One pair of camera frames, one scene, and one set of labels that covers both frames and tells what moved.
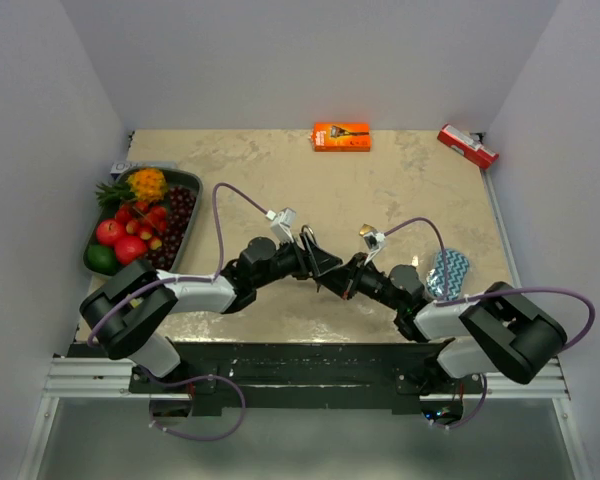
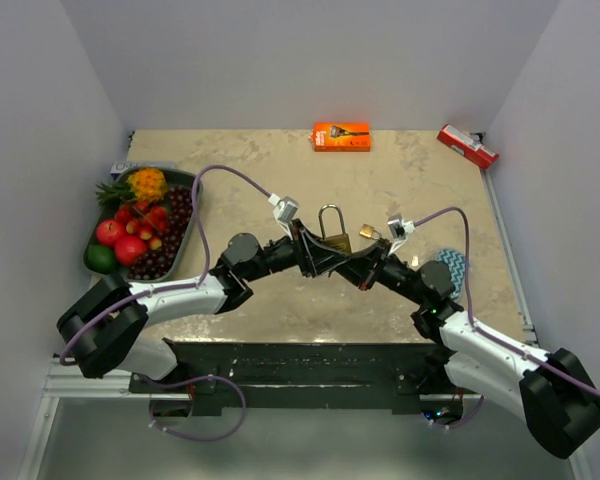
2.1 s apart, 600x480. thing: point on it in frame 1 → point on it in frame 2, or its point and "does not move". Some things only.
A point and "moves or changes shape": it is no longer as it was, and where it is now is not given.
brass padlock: (312, 232) moves or changes shape
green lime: (100, 259) does not move
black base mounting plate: (272, 375) does not move
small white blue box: (121, 167) does not move
